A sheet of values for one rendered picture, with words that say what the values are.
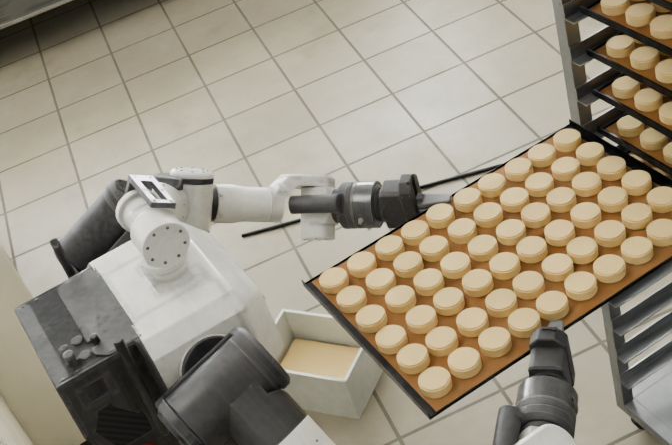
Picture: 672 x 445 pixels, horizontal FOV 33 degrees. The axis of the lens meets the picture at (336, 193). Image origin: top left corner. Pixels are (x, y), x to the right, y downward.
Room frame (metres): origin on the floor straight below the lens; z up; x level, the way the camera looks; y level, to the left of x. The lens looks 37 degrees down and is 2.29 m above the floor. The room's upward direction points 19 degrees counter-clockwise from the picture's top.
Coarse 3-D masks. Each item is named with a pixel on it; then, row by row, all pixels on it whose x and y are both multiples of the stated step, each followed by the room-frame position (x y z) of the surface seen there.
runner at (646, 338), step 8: (664, 320) 1.74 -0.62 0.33; (648, 328) 1.73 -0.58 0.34; (656, 328) 1.73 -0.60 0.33; (664, 328) 1.73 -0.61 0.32; (640, 336) 1.72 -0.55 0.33; (648, 336) 1.73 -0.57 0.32; (656, 336) 1.72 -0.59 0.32; (664, 336) 1.71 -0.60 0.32; (624, 344) 1.70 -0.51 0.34; (632, 344) 1.71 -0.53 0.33; (640, 344) 1.71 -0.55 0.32; (648, 344) 1.70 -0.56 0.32; (616, 352) 1.70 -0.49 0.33; (624, 352) 1.70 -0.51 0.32; (632, 352) 1.70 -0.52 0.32; (640, 352) 1.69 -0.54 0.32; (624, 360) 1.68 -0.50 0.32
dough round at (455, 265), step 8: (448, 256) 1.42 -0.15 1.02; (456, 256) 1.41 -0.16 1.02; (464, 256) 1.40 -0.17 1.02; (440, 264) 1.40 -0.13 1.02; (448, 264) 1.40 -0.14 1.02; (456, 264) 1.39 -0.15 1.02; (464, 264) 1.38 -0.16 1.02; (448, 272) 1.38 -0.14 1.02; (456, 272) 1.37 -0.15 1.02; (464, 272) 1.38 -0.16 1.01
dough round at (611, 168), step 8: (600, 160) 1.53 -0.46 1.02; (608, 160) 1.52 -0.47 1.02; (616, 160) 1.52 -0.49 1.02; (624, 160) 1.51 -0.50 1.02; (600, 168) 1.51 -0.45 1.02; (608, 168) 1.50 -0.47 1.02; (616, 168) 1.49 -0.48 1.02; (624, 168) 1.49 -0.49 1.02; (600, 176) 1.50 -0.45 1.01; (608, 176) 1.49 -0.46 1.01; (616, 176) 1.49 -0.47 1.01
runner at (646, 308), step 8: (664, 288) 1.75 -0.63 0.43; (648, 296) 1.73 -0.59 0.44; (656, 296) 1.74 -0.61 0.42; (664, 296) 1.74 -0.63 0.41; (640, 304) 1.72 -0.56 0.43; (648, 304) 1.73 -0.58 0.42; (656, 304) 1.73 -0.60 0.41; (664, 304) 1.72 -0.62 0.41; (624, 312) 1.71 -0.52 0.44; (632, 312) 1.72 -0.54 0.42; (640, 312) 1.72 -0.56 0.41; (648, 312) 1.71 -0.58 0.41; (656, 312) 1.71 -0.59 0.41; (616, 320) 1.70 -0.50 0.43; (624, 320) 1.71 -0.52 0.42; (632, 320) 1.71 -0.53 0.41; (640, 320) 1.70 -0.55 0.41; (616, 328) 1.70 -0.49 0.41; (624, 328) 1.69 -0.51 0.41; (632, 328) 1.68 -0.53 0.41
